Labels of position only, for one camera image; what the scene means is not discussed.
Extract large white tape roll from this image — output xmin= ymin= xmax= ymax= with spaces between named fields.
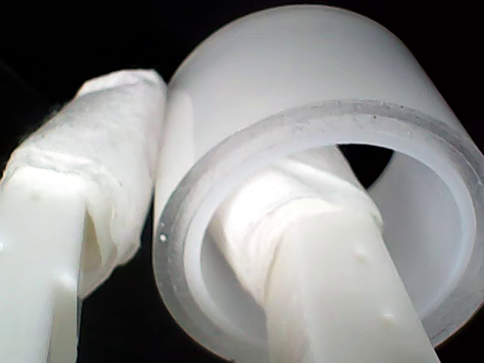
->
xmin=152 ymin=0 xmax=484 ymax=351

